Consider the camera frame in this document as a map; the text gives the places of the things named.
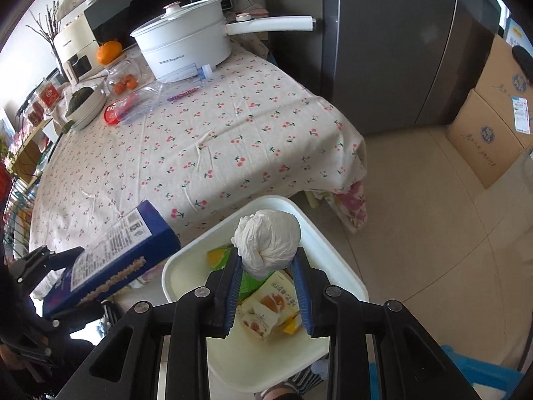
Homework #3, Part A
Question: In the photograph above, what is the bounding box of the grey refrigerator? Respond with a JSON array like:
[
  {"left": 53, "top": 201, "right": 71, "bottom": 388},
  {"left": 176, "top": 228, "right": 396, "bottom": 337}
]
[{"left": 262, "top": 0, "right": 503, "bottom": 137}]

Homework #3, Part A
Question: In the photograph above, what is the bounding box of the red round noodle lid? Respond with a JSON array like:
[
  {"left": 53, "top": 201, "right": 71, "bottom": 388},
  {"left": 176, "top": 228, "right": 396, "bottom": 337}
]
[{"left": 103, "top": 93, "right": 138, "bottom": 126}]

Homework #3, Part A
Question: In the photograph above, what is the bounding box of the blue carton box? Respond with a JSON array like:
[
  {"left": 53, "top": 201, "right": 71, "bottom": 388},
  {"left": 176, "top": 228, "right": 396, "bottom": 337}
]
[{"left": 42, "top": 200, "right": 181, "bottom": 318}]

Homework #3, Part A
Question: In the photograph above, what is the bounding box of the lower cardboard box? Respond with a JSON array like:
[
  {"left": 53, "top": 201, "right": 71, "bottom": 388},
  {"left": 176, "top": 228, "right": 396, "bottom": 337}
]
[{"left": 446, "top": 89, "right": 532, "bottom": 189}]

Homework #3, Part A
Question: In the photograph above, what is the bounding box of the blue plastic stool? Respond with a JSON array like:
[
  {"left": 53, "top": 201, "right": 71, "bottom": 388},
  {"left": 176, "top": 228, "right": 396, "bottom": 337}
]
[{"left": 442, "top": 346, "right": 524, "bottom": 399}]

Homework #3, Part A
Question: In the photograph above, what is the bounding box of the white electric cooking pot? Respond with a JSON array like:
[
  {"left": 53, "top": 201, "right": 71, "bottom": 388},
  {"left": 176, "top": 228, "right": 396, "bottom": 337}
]
[{"left": 131, "top": 0, "right": 315, "bottom": 80}]

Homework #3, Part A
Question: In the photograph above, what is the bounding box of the beige bread wrapper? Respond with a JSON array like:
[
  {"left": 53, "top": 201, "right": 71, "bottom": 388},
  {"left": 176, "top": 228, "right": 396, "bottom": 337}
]
[{"left": 237, "top": 270, "right": 301, "bottom": 340}]

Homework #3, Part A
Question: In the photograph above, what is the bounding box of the black wire rack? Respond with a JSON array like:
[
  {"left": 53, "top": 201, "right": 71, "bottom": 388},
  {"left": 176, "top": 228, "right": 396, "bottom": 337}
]
[{"left": 1, "top": 177, "right": 38, "bottom": 264}]

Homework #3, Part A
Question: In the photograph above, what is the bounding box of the dried branch vase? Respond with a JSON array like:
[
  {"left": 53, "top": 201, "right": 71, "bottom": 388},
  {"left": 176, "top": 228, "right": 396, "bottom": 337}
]
[{"left": 27, "top": 0, "right": 68, "bottom": 81}]

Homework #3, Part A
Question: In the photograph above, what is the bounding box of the green snack bag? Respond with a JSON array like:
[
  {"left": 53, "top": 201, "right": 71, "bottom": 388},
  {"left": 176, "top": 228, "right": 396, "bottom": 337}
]
[{"left": 211, "top": 246, "right": 266, "bottom": 304}]

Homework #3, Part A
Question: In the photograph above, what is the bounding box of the red label glass jar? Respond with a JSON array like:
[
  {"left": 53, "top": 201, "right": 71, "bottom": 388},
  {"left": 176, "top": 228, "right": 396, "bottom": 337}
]
[{"left": 35, "top": 79, "right": 61, "bottom": 111}]

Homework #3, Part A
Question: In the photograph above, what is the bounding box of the yellow snack bag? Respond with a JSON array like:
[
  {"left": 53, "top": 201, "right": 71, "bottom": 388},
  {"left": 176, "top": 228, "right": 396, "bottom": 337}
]
[{"left": 207, "top": 247, "right": 232, "bottom": 271}]

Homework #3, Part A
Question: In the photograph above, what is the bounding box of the white tissue ball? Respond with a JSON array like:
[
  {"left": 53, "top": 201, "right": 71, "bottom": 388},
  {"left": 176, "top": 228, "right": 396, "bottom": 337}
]
[{"left": 231, "top": 210, "right": 301, "bottom": 280}]

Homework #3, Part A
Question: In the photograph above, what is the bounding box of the cream air fryer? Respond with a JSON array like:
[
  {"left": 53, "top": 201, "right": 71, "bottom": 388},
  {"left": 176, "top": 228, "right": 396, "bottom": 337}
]
[{"left": 53, "top": 13, "right": 103, "bottom": 86}]

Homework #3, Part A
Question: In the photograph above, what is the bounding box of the clear plastic water bottle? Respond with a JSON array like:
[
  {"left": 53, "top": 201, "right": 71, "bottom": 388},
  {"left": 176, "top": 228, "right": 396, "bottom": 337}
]
[{"left": 118, "top": 63, "right": 214, "bottom": 124}]

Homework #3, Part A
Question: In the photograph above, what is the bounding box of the cherry pattern tablecloth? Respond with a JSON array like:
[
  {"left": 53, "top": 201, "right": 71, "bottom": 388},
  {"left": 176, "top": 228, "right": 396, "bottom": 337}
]
[{"left": 29, "top": 46, "right": 367, "bottom": 251}]

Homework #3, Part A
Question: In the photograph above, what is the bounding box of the white trash bin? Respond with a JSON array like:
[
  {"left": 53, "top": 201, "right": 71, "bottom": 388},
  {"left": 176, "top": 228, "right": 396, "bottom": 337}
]
[{"left": 162, "top": 196, "right": 368, "bottom": 393}]

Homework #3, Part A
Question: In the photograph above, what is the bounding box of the white bowl stack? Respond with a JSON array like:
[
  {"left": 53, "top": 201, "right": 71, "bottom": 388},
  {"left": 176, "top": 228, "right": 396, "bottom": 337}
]
[{"left": 62, "top": 83, "right": 107, "bottom": 134}]

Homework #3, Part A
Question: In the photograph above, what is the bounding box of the dark green squash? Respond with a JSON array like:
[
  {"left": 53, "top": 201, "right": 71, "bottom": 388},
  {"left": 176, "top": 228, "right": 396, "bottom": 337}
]
[{"left": 66, "top": 87, "right": 94, "bottom": 116}]

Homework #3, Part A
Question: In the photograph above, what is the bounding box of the large orange tangerine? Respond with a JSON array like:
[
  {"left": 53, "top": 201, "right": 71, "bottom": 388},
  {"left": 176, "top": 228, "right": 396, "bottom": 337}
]
[{"left": 96, "top": 41, "right": 123, "bottom": 65}]

